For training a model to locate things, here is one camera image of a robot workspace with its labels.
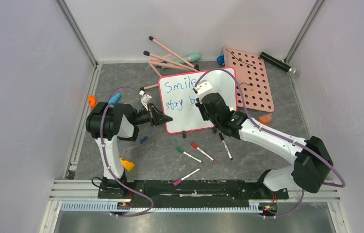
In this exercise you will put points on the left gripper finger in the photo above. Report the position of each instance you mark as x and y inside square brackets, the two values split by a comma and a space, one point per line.
[159, 116]
[160, 121]

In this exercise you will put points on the purple marker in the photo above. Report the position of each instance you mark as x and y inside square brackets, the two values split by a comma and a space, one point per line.
[179, 181]

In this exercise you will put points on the orange cap right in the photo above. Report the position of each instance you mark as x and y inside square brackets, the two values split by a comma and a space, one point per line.
[265, 119]

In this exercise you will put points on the red marker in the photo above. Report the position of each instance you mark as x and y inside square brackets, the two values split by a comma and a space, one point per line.
[201, 151]

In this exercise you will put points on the orange clip left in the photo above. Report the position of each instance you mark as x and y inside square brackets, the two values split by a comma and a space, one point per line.
[91, 101]

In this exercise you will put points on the black flashlight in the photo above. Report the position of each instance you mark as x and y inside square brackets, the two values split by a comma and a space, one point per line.
[292, 71]

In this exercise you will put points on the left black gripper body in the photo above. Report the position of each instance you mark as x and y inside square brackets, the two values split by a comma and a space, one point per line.
[150, 114]

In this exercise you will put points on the pink framed whiteboard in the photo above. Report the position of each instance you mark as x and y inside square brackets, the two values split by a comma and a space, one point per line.
[178, 98]

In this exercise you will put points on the mint green tube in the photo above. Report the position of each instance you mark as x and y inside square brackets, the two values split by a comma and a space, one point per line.
[191, 58]

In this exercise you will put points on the black marker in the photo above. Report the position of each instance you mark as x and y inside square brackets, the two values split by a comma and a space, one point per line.
[225, 146]

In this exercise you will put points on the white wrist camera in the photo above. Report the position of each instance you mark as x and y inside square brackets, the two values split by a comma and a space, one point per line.
[145, 98]
[202, 89]

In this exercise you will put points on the yellow orange block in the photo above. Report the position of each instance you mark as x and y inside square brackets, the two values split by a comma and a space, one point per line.
[127, 164]

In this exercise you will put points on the blue toy car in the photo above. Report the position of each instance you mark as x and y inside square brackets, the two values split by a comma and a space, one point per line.
[220, 60]

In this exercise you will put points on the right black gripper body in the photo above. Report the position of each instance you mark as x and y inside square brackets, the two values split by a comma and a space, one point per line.
[204, 107]

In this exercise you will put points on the pink folding stand legs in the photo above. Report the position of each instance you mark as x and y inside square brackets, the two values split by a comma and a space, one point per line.
[171, 61]

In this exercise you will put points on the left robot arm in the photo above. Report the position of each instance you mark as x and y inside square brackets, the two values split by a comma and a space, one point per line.
[108, 123]

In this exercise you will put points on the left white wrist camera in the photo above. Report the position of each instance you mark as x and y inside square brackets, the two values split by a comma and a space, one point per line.
[145, 98]

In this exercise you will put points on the green marker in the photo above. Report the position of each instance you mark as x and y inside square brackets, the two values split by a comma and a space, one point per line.
[187, 154]

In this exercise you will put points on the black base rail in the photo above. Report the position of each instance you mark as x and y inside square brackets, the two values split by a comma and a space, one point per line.
[190, 193]

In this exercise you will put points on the pink perforated board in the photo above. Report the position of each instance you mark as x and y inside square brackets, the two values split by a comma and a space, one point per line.
[250, 72]

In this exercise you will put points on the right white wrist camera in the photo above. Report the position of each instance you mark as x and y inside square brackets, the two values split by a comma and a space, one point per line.
[202, 89]

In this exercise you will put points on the large blue marker toy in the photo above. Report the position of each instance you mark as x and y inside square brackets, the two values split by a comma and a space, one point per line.
[114, 99]

